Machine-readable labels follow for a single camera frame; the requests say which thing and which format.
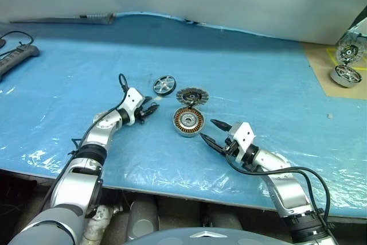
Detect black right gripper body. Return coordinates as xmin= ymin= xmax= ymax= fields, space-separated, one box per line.
xmin=221 ymin=137 xmax=240 ymax=158

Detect spare finned motor lid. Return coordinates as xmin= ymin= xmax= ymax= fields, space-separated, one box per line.
xmin=335 ymin=42 xmax=364 ymax=64

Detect large dark rounded shape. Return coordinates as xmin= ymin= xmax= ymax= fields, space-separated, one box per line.
xmin=127 ymin=199 xmax=159 ymax=242

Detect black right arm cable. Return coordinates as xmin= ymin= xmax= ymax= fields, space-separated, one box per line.
xmin=225 ymin=144 xmax=333 ymax=228

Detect long grey metal bar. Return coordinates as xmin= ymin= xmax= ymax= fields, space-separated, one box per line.
xmin=9 ymin=12 xmax=116 ymax=26

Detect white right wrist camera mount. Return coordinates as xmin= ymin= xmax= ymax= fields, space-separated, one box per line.
xmin=228 ymin=121 xmax=256 ymax=163

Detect silver spoked rotor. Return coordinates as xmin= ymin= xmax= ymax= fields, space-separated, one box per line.
xmin=152 ymin=75 xmax=177 ymax=97

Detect grey power strip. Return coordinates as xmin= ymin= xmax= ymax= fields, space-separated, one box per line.
xmin=0 ymin=45 xmax=41 ymax=83

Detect white wrapped pipe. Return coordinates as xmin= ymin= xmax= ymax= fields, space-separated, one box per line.
xmin=81 ymin=204 xmax=124 ymax=245

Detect silver motor housing copper windings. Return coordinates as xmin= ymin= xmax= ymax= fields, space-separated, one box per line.
xmin=171 ymin=106 xmax=206 ymax=140

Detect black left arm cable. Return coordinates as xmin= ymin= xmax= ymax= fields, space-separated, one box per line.
xmin=42 ymin=73 xmax=130 ymax=208

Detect finned silver motor lid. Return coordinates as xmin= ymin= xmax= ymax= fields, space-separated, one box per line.
xmin=175 ymin=87 xmax=211 ymax=108

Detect brown cardboard sheet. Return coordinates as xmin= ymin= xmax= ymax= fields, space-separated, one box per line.
xmin=299 ymin=41 xmax=367 ymax=100

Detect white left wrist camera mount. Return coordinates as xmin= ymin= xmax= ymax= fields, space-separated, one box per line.
xmin=122 ymin=87 xmax=146 ymax=127

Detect blue plastic table cover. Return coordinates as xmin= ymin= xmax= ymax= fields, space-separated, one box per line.
xmin=0 ymin=11 xmax=367 ymax=212

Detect black power strip cable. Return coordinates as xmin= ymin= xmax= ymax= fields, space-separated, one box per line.
xmin=0 ymin=30 xmax=35 ymax=57

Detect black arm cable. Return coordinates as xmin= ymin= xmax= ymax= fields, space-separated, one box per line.
xmin=225 ymin=144 xmax=333 ymax=228
xmin=42 ymin=73 xmax=130 ymax=208

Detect grey robot torso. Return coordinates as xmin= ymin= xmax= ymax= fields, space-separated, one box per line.
xmin=122 ymin=226 xmax=294 ymax=245

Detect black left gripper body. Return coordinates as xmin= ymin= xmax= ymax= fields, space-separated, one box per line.
xmin=136 ymin=103 xmax=150 ymax=126

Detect spare silver motor housing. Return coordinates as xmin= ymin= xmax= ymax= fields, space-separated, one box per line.
xmin=330 ymin=64 xmax=366 ymax=89

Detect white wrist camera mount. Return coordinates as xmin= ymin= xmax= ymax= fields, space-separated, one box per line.
xmin=122 ymin=87 xmax=146 ymax=127
xmin=228 ymin=121 xmax=256 ymax=163

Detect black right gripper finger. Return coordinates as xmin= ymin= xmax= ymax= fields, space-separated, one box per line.
xmin=199 ymin=133 xmax=225 ymax=155
xmin=209 ymin=118 xmax=232 ymax=134

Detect shiny silver stand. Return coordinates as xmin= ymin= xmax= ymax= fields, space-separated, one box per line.
xmin=340 ymin=6 xmax=367 ymax=46

